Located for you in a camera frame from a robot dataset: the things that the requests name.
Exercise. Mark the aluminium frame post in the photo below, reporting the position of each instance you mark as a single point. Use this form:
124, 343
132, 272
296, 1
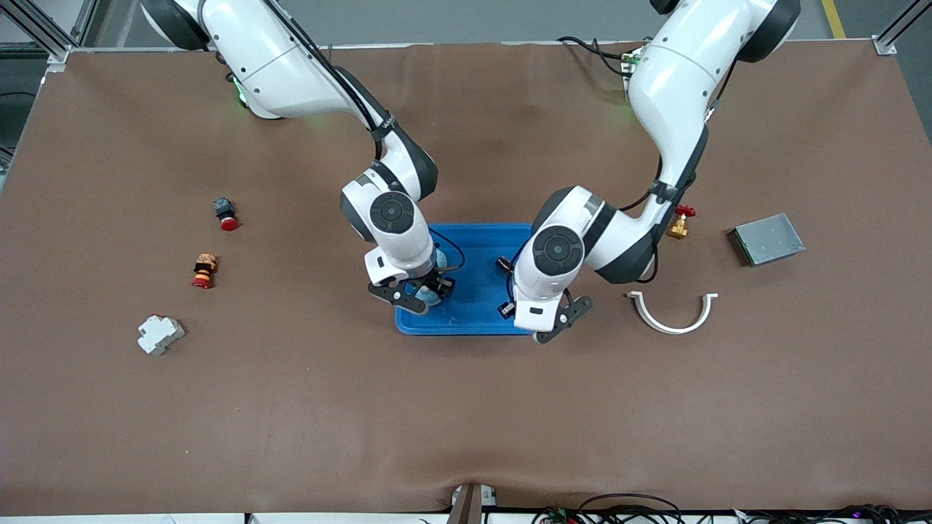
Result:
899, 29
44, 33

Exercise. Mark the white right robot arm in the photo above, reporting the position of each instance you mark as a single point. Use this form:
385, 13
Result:
255, 58

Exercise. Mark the metal table edge clamp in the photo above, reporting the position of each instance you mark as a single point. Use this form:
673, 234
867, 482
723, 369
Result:
470, 506

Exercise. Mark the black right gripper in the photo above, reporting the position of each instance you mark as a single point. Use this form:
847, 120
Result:
442, 282

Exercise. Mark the red yellow stacked switch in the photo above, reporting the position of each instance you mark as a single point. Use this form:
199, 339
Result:
204, 273

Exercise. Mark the red emergency stop button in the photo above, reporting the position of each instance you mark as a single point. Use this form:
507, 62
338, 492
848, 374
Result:
229, 223

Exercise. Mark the blue dome bell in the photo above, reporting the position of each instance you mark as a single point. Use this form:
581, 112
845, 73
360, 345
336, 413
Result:
428, 297
440, 259

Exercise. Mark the grey metal box module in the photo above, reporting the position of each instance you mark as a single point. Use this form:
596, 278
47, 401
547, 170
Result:
768, 240

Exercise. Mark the white circuit breaker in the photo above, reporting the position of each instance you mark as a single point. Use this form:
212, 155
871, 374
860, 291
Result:
159, 335

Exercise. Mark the blue plastic tray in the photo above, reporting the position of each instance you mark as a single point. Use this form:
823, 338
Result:
473, 306

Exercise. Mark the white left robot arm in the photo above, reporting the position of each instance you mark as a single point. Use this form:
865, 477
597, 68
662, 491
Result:
677, 94

